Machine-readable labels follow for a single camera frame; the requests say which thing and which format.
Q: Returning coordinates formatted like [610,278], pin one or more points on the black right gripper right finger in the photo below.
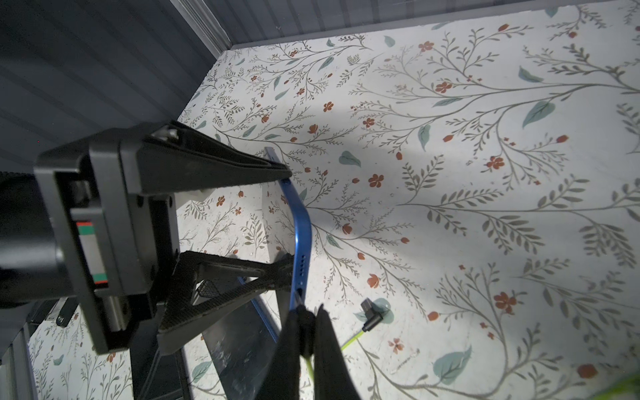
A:
[331,377]

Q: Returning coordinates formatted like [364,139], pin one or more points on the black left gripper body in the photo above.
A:
[110,201]

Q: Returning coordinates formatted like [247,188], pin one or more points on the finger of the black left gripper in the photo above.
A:
[206,288]
[170,157]

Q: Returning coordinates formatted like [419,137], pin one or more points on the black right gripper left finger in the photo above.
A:
[282,381]

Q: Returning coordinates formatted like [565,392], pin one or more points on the green earphone cable plug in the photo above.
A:
[374,315]
[306,367]

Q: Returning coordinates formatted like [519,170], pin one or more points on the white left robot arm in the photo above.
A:
[32,266]

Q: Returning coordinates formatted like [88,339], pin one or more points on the black smartphone middle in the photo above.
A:
[241,346]

